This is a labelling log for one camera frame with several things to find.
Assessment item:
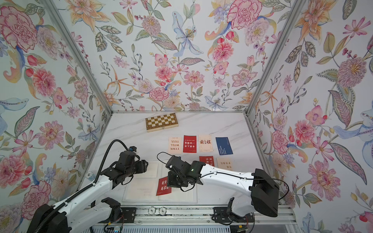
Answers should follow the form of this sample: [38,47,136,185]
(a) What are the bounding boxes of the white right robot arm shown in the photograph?
[165,155,280,217]

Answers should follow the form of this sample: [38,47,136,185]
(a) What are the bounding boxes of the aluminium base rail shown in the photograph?
[58,204,298,233]

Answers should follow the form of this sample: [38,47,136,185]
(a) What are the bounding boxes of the beige card red characters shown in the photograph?
[198,135,213,152]

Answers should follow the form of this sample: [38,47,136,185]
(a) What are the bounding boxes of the white photo album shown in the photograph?
[122,161,197,204]

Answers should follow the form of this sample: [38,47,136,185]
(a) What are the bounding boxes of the beige time will tell card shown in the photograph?
[168,137,183,155]

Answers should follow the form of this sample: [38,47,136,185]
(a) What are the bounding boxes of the red card white characters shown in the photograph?
[156,177,172,196]

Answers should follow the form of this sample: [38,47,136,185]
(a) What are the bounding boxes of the aluminium corner post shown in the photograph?
[245,0,307,116]
[40,0,113,116]

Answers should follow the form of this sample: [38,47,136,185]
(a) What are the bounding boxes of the dark blue card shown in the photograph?
[216,137,233,155]

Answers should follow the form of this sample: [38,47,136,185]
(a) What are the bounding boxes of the pale beige card lower right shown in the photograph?
[217,157,233,171]

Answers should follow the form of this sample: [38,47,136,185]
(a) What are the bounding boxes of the red you can do it card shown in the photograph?
[183,136,197,153]

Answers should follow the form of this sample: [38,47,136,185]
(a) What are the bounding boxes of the wooden folding chess board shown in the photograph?
[145,113,179,132]

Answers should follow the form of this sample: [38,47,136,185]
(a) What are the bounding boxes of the aluminium corner post left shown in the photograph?
[40,0,113,116]

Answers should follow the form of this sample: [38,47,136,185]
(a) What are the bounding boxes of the red card lower right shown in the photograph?
[199,156,215,167]

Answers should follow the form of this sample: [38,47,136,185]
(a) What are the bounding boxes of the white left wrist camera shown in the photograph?
[129,146,137,153]

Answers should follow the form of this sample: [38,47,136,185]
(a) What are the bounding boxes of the aluminium corner post right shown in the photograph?
[245,0,307,116]

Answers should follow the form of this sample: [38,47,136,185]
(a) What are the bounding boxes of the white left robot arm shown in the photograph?
[27,150,149,233]

